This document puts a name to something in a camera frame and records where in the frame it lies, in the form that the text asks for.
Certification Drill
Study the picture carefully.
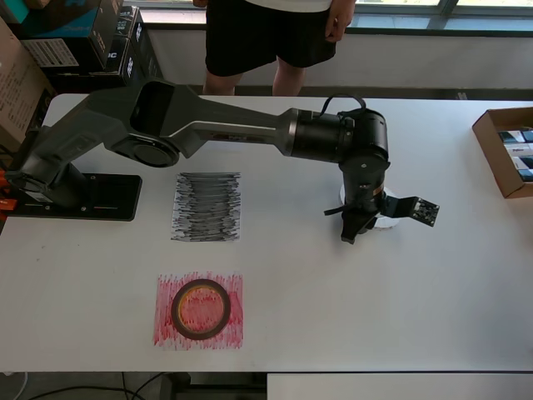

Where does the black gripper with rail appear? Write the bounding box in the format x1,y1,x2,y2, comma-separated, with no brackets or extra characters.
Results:
340,207,378,244

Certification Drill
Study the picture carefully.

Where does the white foam tape roll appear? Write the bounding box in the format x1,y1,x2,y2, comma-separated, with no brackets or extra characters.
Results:
337,184,402,232

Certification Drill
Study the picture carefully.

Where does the red tape roll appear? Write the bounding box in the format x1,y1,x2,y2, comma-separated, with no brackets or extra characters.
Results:
170,278,232,340

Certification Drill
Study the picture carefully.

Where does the person left hand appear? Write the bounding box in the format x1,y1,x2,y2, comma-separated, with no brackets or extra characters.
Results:
325,0,357,43

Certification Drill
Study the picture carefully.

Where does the black scribbled paper sheet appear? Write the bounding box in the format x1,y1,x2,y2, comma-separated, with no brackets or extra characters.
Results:
170,171,243,244

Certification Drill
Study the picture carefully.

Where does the open brown cardboard tray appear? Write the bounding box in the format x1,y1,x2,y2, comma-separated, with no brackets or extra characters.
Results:
471,107,533,200

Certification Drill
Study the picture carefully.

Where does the person in black shorts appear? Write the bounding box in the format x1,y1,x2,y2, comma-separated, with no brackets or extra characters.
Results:
202,0,339,97

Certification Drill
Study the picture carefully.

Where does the red scribbled paper sheet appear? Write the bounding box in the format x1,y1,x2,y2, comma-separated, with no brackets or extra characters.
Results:
150,271,245,353

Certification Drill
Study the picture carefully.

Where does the black table leg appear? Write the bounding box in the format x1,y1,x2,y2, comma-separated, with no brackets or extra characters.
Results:
160,372,193,400

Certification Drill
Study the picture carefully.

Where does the black AOC box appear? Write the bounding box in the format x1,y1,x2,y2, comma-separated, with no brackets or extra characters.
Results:
123,20,168,87
88,0,141,74

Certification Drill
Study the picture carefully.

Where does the orange table clamp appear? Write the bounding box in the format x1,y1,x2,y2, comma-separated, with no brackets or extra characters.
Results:
0,167,18,212

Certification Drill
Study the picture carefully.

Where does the black box with white label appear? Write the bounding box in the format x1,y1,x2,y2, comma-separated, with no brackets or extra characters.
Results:
22,37,127,78

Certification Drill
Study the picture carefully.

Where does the black box with teal script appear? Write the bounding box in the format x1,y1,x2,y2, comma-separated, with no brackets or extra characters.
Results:
20,0,103,41

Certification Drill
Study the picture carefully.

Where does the wide brown cardboard box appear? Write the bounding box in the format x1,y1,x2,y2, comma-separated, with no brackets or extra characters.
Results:
0,16,57,156

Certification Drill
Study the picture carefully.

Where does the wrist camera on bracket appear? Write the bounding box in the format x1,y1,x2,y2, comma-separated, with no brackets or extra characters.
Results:
380,194,441,228

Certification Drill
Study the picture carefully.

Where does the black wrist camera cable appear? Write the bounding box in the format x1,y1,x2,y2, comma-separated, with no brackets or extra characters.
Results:
321,94,368,123

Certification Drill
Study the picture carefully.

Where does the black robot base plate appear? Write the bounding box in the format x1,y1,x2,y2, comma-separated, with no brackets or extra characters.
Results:
5,172,143,223

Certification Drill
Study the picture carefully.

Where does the black floor cable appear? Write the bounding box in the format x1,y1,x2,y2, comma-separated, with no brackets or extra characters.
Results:
24,372,168,400

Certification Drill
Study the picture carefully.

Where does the white floor cable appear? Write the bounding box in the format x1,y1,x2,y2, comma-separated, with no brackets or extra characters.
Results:
0,370,29,400

